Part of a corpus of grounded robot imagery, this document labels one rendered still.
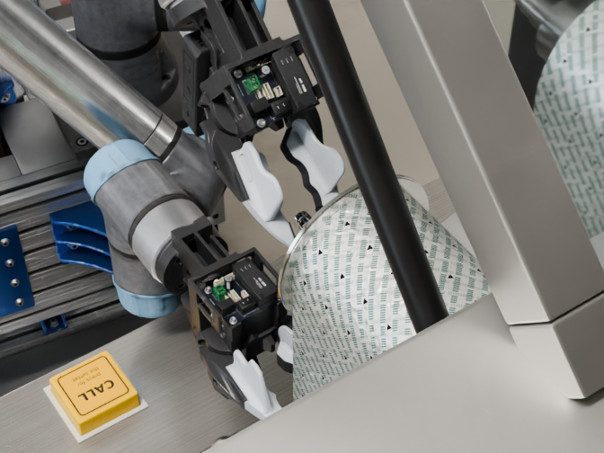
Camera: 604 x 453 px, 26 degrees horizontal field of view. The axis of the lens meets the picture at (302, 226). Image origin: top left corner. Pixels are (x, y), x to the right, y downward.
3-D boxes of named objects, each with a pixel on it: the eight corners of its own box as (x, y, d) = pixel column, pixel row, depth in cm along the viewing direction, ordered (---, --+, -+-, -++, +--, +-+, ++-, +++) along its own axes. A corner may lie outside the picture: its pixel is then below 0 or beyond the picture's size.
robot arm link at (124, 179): (149, 180, 137) (142, 119, 131) (203, 244, 131) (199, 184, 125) (83, 210, 134) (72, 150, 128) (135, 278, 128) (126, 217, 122)
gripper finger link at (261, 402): (265, 413, 108) (221, 333, 113) (267, 452, 112) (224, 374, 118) (299, 399, 109) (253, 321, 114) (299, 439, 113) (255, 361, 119)
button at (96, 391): (109, 361, 142) (106, 348, 140) (140, 406, 138) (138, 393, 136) (50, 391, 139) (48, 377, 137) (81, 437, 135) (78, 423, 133)
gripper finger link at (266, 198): (283, 252, 100) (247, 137, 100) (258, 260, 106) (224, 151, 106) (319, 240, 101) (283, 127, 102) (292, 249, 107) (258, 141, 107)
